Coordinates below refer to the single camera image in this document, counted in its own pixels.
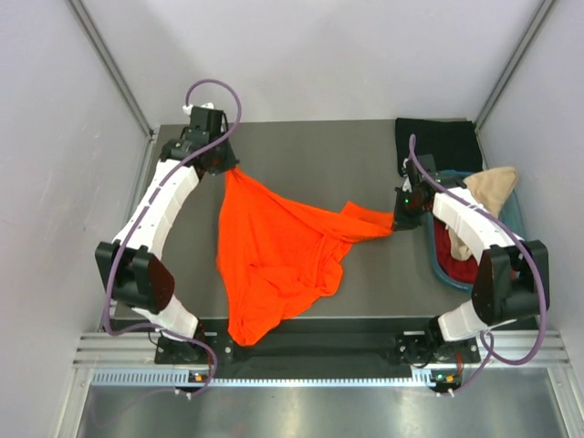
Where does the orange t shirt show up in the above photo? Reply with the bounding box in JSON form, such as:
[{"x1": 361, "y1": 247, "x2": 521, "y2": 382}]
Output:
[{"x1": 216, "y1": 169, "x2": 394, "y2": 347}]

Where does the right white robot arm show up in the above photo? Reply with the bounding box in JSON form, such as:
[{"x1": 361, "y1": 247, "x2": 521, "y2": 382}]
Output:
[{"x1": 393, "y1": 155, "x2": 550, "y2": 361}]

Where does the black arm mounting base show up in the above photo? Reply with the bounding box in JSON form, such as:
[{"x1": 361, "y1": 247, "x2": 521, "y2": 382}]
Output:
[{"x1": 102, "y1": 317, "x2": 539, "y2": 380}]

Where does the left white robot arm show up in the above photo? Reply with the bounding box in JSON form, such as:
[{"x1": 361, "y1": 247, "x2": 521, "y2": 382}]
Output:
[{"x1": 95, "y1": 103, "x2": 238, "y2": 362}]

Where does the folded black t shirt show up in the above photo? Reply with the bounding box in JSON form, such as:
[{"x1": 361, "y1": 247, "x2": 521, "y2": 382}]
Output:
[{"x1": 394, "y1": 118, "x2": 483, "y2": 176}]

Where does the beige t shirt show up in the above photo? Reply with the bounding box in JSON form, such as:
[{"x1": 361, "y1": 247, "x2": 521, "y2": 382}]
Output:
[{"x1": 448, "y1": 166, "x2": 518, "y2": 261}]

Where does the red t shirt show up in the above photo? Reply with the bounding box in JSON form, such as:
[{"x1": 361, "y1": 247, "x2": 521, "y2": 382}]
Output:
[{"x1": 432, "y1": 219, "x2": 519, "y2": 288}]

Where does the teal plastic laundry basket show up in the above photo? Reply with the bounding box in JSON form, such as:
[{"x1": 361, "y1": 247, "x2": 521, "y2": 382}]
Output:
[{"x1": 425, "y1": 166, "x2": 527, "y2": 293}]

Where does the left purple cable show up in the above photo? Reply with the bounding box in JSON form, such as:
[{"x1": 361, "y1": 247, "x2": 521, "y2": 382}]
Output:
[{"x1": 89, "y1": 79, "x2": 243, "y2": 421}]

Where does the slotted grey cable duct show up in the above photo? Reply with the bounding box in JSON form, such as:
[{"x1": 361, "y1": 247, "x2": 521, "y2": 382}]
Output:
[{"x1": 91, "y1": 369, "x2": 462, "y2": 389}]

